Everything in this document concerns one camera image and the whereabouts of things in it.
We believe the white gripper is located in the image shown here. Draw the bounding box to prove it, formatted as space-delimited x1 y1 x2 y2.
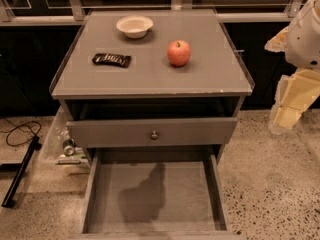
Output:
264 0 320 134

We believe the red apple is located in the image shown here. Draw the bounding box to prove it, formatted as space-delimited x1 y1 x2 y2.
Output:
167 40 191 67

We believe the grey drawer cabinet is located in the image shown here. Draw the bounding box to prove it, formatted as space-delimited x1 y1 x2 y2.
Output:
50 10 254 157

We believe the grey top drawer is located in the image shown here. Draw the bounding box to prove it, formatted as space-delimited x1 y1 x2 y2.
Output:
66 117 237 148

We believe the brass drawer knob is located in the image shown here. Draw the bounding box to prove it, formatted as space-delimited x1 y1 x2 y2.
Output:
150 131 159 140

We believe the open grey middle drawer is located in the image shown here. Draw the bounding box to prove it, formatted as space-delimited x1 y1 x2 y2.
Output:
79 148 237 240

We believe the white paper bowl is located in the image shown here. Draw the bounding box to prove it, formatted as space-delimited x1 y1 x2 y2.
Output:
116 15 153 39

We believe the black candy bar wrapper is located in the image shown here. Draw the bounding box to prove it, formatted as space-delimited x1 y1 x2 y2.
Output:
92 53 131 68

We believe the green soda can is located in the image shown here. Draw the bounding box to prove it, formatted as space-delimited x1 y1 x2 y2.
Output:
63 139 75 156

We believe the clear plastic bin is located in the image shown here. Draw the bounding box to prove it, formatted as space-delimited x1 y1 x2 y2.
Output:
38 108 90 174

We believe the metal window railing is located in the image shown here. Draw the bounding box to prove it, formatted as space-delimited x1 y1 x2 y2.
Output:
0 0 307 26

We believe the black floor stand bar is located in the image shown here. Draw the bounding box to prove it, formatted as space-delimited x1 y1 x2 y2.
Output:
1 136 41 208

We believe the black cable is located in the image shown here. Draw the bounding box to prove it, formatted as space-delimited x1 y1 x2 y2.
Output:
0 117 42 148

